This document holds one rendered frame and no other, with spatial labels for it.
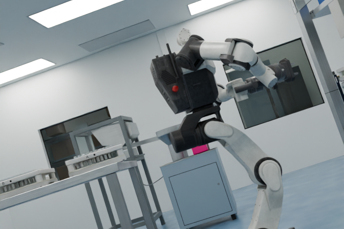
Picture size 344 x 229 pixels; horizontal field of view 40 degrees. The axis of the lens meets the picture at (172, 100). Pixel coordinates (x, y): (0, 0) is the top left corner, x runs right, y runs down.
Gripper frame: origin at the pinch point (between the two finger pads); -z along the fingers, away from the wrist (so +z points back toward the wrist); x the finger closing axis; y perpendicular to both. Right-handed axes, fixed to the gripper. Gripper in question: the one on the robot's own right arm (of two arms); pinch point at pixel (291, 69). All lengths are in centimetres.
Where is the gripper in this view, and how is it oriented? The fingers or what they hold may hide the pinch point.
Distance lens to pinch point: 249.3
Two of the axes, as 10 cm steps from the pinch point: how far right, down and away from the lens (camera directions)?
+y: 5.9, -2.8, -7.6
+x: 3.1, 9.4, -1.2
